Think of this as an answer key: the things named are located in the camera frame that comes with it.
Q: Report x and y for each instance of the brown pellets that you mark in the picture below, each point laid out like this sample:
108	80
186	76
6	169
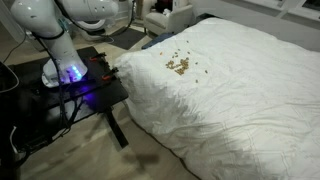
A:
181	66

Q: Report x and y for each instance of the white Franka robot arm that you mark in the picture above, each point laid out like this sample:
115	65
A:
60	43

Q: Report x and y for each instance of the orange black clamp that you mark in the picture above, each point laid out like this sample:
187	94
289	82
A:
97	57
110	74

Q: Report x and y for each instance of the black floor mat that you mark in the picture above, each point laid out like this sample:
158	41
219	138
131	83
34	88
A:
126	37

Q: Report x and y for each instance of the black robot table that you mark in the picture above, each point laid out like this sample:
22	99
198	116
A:
96	90

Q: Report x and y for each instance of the white quilted duvet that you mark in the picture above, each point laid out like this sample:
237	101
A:
233	100

